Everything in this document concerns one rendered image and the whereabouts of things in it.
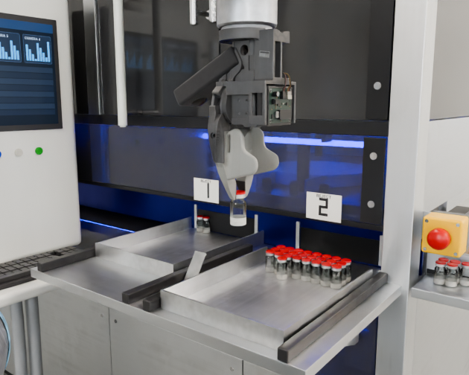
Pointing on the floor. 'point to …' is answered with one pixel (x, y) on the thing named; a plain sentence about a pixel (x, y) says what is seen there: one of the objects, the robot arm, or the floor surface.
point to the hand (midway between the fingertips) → (234, 187)
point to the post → (406, 178)
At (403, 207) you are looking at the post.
